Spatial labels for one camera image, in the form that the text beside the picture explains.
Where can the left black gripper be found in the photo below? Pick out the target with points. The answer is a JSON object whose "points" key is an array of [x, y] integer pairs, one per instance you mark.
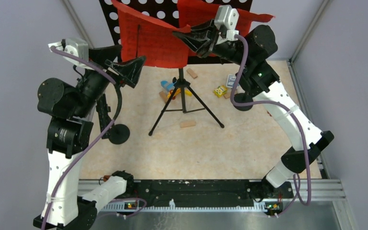
{"points": [[129, 70]]}

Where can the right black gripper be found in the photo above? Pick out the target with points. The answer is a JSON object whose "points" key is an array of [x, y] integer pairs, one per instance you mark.
{"points": [[198, 41]]}

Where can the red sheet music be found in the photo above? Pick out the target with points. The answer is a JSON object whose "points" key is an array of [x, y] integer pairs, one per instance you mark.
{"points": [[207, 33]]}

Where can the black music stand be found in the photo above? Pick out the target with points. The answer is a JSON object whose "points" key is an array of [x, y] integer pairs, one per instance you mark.
{"points": [[146, 28]]}

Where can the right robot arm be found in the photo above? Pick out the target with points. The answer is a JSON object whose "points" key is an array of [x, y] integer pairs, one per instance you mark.
{"points": [[262, 83]]}

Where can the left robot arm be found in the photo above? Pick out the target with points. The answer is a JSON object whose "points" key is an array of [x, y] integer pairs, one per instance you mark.
{"points": [[68, 134]]}

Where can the light wooden block back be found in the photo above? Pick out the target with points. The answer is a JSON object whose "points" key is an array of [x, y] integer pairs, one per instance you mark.
{"points": [[192, 73]]}

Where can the light wooden block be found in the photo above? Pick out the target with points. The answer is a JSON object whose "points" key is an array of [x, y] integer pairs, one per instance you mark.
{"points": [[186, 124], [192, 73]]}

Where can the black silver-head microphone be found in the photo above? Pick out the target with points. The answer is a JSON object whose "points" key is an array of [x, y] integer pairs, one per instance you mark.
{"points": [[103, 110]]}

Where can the blue playing card box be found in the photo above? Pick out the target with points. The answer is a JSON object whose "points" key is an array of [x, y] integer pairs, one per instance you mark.
{"points": [[230, 81]]}

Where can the yellow toy block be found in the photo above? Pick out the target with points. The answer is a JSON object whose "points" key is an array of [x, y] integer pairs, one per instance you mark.
{"points": [[220, 91]]}

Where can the blue yellow toy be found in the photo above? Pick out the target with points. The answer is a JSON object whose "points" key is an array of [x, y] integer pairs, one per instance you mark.
{"points": [[169, 87]]}

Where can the wooden block near card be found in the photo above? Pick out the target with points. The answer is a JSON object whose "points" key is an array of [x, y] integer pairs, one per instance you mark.
{"points": [[227, 95]]}

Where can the black round-base microphone stand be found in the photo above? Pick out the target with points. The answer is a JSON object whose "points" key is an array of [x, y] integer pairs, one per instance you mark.
{"points": [[245, 99]]}

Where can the light wooden block front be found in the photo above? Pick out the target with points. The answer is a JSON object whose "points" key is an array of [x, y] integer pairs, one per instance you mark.
{"points": [[186, 124]]}

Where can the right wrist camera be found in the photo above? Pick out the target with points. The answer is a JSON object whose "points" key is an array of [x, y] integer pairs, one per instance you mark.
{"points": [[226, 21]]}

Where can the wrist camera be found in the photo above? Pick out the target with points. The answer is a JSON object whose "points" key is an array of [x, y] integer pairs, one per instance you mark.
{"points": [[73, 46], [226, 21]]}

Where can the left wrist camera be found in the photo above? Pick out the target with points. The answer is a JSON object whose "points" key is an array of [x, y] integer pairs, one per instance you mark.
{"points": [[73, 46]]}

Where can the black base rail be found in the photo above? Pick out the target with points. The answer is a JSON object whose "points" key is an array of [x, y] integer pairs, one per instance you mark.
{"points": [[206, 193]]}

